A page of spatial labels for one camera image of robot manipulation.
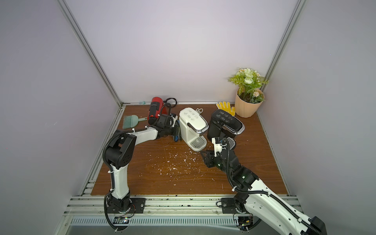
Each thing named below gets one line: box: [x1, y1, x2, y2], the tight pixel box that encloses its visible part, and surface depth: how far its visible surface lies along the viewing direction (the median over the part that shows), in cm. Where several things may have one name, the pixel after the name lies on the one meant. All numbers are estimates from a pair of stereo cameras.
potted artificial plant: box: [227, 67, 269, 118], surface depth 102 cm
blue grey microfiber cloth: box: [173, 125, 182, 142], surface depth 97 cm
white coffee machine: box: [179, 107, 210, 152], surface depth 85 cm
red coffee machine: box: [147, 96, 168, 126], surface depth 94 cm
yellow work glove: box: [215, 101, 236, 117], surface depth 121 cm
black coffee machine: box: [207, 109, 246, 151], surface depth 82 cm
